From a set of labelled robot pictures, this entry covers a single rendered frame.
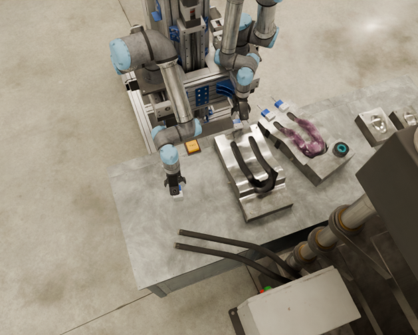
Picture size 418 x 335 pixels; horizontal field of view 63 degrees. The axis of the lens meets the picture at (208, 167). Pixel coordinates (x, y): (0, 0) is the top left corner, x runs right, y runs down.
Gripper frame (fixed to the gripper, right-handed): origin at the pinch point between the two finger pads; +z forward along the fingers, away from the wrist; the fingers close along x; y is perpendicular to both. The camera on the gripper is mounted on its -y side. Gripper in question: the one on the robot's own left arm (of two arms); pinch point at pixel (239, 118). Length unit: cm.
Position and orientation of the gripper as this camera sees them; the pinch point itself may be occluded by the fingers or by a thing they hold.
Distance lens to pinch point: 196.5
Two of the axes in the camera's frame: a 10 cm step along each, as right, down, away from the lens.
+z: -0.1, 4.4, 9.0
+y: -1.9, -8.8, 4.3
